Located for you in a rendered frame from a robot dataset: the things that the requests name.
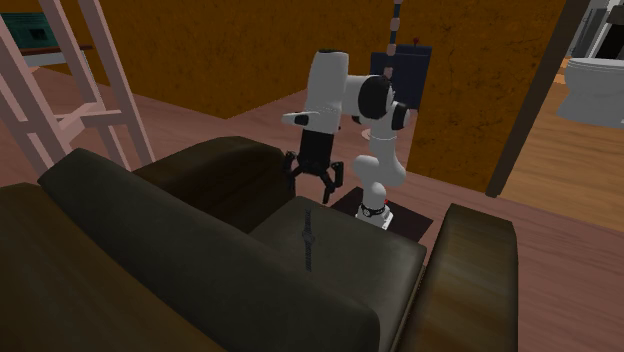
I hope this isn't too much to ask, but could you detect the dark brown leather sofa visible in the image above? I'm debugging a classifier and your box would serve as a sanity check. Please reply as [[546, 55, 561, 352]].
[[0, 135, 519, 352]]

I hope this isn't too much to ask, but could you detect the desk with teal box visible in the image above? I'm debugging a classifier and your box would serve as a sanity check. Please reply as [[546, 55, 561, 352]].
[[0, 11, 94, 68]]

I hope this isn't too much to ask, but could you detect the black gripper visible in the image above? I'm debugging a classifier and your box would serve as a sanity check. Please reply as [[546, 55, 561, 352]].
[[282, 128, 345, 205]]

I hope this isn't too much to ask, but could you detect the white toilet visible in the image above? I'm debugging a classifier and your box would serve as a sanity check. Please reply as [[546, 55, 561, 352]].
[[555, 56, 624, 131]]

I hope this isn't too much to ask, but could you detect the floor lamp with beaded pole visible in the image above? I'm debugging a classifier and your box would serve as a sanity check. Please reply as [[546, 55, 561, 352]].
[[359, 0, 405, 141]]

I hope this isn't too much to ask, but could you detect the dark blue cabinet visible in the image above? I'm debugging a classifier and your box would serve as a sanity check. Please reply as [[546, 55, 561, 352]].
[[368, 42, 435, 112]]

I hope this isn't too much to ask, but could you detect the dark brown door frame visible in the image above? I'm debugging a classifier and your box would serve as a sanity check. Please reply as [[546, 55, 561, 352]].
[[484, 0, 592, 199]]

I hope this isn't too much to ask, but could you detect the dark robot stand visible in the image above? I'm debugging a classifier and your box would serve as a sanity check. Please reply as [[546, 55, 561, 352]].
[[330, 186, 435, 243]]

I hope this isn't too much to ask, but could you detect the black wristwatch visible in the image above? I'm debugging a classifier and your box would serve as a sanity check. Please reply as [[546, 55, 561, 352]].
[[300, 207, 318, 274]]

